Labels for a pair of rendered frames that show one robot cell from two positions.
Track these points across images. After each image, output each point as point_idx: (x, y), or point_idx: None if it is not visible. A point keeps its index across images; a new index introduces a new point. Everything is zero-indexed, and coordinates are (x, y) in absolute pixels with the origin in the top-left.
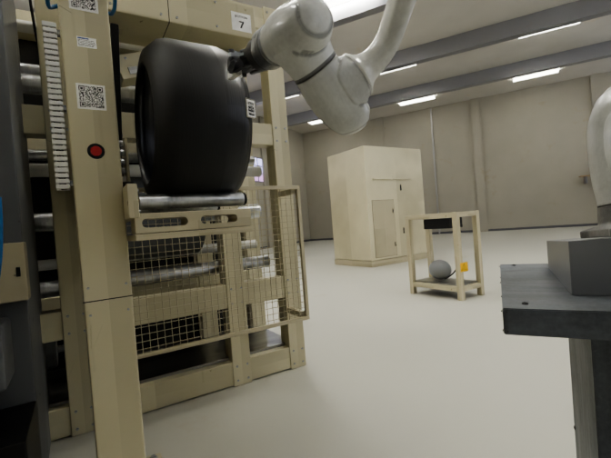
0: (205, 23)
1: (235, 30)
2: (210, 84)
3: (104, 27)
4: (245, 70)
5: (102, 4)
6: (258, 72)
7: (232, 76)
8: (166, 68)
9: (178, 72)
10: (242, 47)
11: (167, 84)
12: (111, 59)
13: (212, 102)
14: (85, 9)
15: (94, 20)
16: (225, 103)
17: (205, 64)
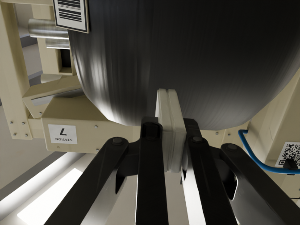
0: (110, 127)
1: (70, 124)
2: (193, 63)
3: (286, 127)
4: (163, 167)
5: (275, 151)
6: (92, 170)
7: (178, 107)
8: (276, 91)
9: (262, 87)
10: (58, 103)
11: (298, 56)
12: (295, 86)
13: (202, 14)
14: (299, 144)
15: (295, 133)
16: (161, 12)
17: (183, 105)
